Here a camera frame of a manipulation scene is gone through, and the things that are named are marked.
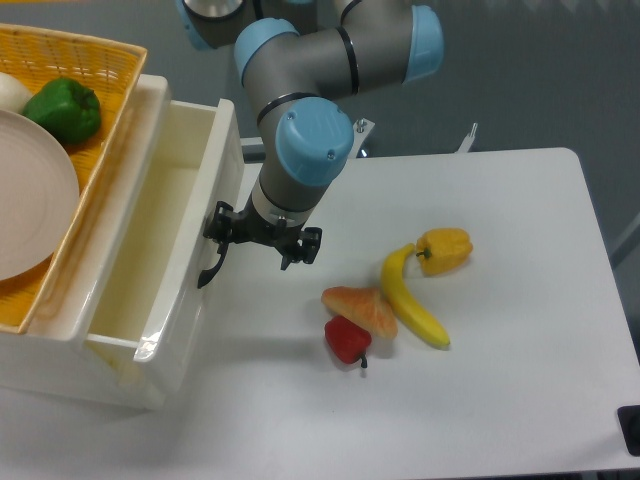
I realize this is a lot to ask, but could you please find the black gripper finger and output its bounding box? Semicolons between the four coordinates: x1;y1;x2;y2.
204;201;240;253
279;227;322;271

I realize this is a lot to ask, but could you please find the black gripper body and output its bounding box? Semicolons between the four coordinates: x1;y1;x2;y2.
234;204;302;255

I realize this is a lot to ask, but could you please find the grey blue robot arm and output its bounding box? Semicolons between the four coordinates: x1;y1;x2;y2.
177;1;444;266

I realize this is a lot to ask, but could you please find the white drawer cabinet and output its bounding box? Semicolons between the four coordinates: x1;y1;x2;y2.
0;73;211;412

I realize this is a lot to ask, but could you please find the orange croissant bread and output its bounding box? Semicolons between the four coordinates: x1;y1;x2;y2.
321;286;398;340

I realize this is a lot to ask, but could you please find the red bell pepper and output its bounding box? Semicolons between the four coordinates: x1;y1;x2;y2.
324;316;372;369

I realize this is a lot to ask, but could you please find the yellow banana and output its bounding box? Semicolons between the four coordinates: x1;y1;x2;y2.
380;243;450;350

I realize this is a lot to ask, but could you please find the yellow bell pepper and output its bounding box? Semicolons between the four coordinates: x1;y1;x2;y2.
415;228;473;276

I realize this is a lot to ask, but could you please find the pink round plate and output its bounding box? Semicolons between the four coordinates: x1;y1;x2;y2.
1;111;79;280

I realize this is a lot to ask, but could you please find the green bell pepper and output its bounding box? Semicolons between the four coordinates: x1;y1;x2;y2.
22;78;102;145

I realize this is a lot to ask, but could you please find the white onion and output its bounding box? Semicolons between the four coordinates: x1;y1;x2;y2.
0;72;33;114

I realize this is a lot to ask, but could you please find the yellow woven basket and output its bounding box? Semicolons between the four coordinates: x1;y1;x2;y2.
1;24;147;335

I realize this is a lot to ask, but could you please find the black corner device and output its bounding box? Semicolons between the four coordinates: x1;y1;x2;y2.
617;405;640;457

